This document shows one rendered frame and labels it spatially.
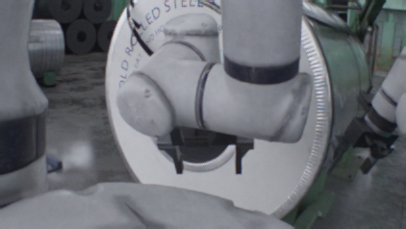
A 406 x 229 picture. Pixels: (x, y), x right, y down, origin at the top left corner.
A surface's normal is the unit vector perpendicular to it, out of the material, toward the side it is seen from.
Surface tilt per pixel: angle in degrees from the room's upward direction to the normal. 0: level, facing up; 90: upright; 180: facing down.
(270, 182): 90
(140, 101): 109
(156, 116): 114
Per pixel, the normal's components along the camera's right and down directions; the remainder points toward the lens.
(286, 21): 0.40, 0.51
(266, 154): -0.61, 0.17
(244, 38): -0.46, 0.54
